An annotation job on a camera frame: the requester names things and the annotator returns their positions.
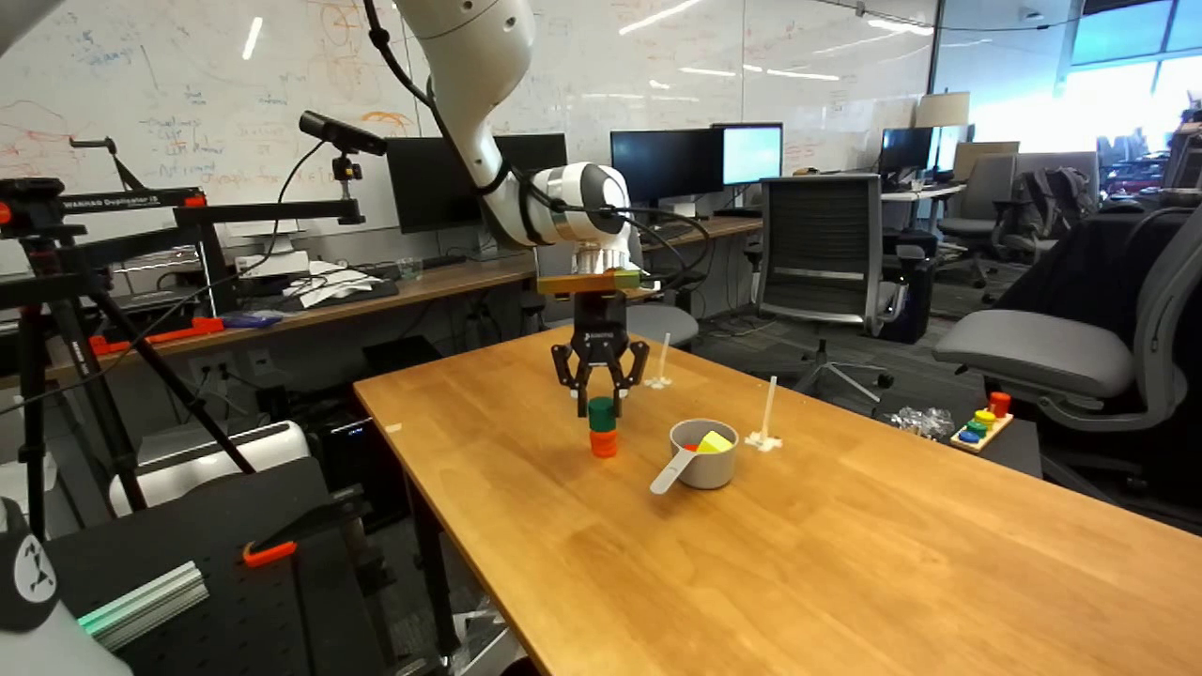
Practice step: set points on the black mesh office chair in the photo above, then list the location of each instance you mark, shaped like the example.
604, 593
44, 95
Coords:
822, 245

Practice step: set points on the pale green tube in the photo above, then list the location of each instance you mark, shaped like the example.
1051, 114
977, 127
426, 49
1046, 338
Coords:
144, 601

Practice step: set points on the low black side table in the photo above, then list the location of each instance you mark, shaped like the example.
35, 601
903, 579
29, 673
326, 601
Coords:
1022, 443

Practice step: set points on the lit white screen monitor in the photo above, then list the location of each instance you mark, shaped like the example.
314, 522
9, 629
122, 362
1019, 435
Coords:
754, 156

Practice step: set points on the black camera on tripod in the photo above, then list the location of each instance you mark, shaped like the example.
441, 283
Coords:
338, 127

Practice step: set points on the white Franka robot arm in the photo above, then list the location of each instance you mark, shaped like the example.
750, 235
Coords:
476, 77

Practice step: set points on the black tripod with orange knobs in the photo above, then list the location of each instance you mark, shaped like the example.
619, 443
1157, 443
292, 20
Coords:
125, 204

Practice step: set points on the green block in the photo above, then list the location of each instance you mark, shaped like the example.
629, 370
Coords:
604, 415

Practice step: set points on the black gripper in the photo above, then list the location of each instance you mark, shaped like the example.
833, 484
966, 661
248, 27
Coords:
604, 324

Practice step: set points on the orange block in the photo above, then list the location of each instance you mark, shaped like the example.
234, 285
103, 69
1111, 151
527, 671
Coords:
604, 443

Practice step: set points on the white rounded tube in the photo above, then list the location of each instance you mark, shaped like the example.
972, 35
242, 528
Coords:
212, 462

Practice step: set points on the crumpled clear plastic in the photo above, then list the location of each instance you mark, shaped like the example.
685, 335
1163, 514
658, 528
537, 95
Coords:
922, 422

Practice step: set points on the orange green wrist camera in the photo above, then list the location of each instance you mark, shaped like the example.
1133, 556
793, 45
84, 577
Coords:
586, 283

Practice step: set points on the red bar clamp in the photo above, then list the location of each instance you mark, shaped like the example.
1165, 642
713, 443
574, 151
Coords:
162, 335

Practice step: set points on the white peg stand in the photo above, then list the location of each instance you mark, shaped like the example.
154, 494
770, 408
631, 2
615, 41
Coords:
658, 379
764, 439

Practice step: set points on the colourful wooden stacking toy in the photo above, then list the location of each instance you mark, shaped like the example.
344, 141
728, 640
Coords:
981, 429

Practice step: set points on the black cap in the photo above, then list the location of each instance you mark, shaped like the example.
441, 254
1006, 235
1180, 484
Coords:
25, 569

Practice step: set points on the long wooden wall desk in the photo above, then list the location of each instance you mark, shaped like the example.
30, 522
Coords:
436, 283

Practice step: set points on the yellow block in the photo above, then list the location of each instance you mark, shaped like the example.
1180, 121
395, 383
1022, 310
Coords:
714, 439

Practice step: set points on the large black monitor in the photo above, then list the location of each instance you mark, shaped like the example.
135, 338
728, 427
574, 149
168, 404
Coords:
415, 188

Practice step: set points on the black equipment case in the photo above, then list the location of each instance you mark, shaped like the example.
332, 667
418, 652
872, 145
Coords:
248, 613

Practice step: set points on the white papers pile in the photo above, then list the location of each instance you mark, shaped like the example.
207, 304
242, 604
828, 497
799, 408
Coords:
321, 285

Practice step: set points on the gray office chair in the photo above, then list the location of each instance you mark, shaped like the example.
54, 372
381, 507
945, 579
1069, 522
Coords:
1037, 352

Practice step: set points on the dark screen monitor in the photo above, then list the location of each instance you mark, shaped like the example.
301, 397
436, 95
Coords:
669, 163

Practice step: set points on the red block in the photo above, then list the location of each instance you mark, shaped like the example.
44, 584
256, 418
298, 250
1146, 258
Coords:
688, 443

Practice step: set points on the beige office chair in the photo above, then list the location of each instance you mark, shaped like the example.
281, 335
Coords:
981, 188

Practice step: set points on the small distant monitor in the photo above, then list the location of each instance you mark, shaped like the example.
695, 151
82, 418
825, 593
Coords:
903, 151

